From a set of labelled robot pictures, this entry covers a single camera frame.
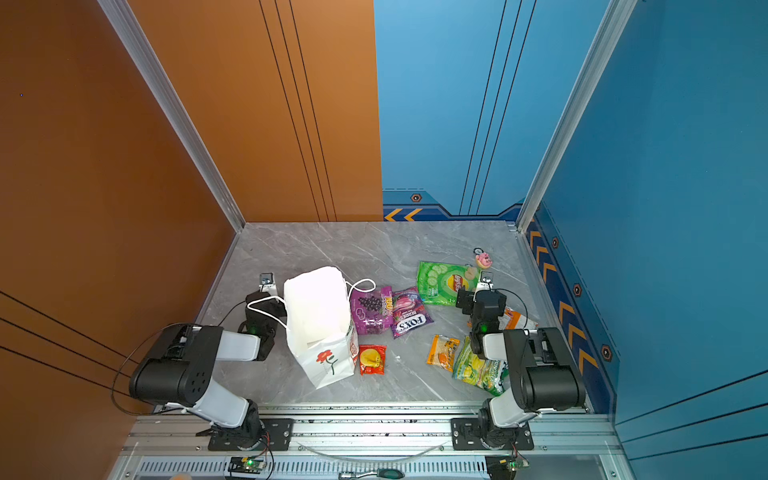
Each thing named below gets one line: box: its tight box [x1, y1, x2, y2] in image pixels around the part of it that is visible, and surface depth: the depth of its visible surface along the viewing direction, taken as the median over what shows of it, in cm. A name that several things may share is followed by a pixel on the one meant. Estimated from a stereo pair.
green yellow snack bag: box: [452, 336, 509, 396], surface depth 82 cm
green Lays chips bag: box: [416, 261, 481, 306], surface depth 104 cm
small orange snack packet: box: [426, 334, 461, 373], surface depth 87 cm
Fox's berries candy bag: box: [391, 286, 434, 339], surface depth 93 cm
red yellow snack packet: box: [359, 344, 387, 376], surface depth 85 cm
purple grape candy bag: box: [349, 286, 394, 335], surface depth 89 cm
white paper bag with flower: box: [283, 266, 359, 389], surface depth 75 cm
